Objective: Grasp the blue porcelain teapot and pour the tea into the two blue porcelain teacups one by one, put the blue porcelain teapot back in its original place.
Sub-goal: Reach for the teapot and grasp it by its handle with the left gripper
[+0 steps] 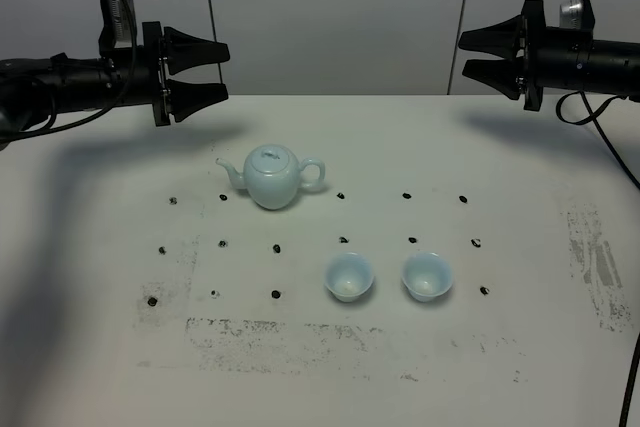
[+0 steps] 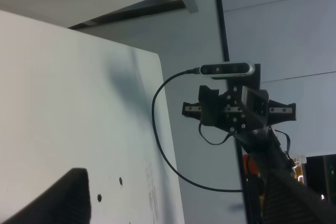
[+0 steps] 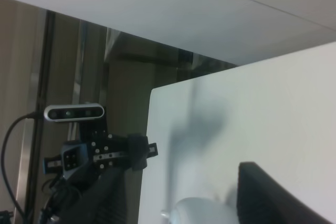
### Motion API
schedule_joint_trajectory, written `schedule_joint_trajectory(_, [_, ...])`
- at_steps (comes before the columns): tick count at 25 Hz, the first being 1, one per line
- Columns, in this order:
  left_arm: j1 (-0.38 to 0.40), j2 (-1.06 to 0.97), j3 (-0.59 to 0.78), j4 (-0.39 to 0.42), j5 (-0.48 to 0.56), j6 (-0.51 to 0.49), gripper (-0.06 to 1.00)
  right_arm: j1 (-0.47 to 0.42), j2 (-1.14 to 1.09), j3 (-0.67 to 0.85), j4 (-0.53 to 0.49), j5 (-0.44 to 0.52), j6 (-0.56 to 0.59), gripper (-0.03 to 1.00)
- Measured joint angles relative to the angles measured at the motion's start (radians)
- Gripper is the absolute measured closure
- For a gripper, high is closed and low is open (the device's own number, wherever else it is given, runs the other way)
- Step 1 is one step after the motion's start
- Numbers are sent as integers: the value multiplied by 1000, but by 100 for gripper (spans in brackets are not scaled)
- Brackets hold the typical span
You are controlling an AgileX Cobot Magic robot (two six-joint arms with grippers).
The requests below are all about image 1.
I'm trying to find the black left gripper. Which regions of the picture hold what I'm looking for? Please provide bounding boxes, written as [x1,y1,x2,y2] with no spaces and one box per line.
[142,21,230,127]

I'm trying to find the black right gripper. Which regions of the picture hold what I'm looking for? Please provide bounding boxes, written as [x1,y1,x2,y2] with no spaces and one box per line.
[458,0,546,111]

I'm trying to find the light blue porcelain teapot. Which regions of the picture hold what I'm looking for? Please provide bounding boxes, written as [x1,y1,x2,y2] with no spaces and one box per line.
[216,144,326,211]

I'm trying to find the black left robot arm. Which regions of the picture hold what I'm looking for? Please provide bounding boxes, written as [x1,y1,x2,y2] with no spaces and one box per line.
[1,22,230,146]

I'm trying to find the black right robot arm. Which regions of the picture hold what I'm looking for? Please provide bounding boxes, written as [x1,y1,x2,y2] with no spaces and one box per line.
[458,0,639,111]

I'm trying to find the right blue porcelain teacup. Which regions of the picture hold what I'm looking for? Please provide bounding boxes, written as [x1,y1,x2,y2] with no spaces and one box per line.
[401,252,454,303]

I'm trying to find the blue porcelain teacup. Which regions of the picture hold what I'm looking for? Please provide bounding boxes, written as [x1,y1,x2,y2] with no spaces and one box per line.
[401,252,454,303]
[324,252,375,303]

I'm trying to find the left blue porcelain teacup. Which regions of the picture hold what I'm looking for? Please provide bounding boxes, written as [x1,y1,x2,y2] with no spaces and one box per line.
[324,252,375,303]

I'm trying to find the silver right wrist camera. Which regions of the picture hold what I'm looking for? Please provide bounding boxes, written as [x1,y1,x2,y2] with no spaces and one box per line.
[559,0,595,32]

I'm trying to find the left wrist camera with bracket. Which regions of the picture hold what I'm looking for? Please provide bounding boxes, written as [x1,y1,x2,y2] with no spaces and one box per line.
[99,0,137,57]

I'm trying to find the black left camera cable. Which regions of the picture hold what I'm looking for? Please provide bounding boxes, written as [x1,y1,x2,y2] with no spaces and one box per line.
[19,0,144,137]

